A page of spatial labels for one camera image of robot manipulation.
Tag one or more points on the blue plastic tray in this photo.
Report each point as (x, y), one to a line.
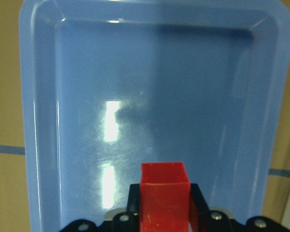
(110, 84)

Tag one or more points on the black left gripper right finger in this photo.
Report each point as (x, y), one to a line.
(204, 219)

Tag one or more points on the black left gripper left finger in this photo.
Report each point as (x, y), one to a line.
(126, 220)

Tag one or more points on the red block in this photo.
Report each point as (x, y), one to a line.
(164, 197)

